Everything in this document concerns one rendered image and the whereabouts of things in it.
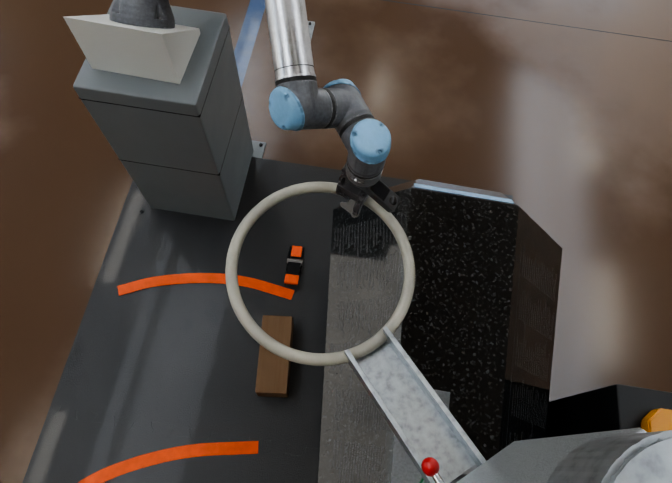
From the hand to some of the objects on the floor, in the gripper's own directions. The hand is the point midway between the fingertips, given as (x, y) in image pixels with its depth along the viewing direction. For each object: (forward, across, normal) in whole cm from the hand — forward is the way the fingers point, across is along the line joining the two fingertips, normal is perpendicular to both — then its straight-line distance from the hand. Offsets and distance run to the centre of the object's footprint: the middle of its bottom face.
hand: (361, 208), depth 145 cm
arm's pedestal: (+91, -15, -82) cm, 123 cm away
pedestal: (+77, +28, +126) cm, 150 cm away
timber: (+83, +41, -7) cm, 92 cm away
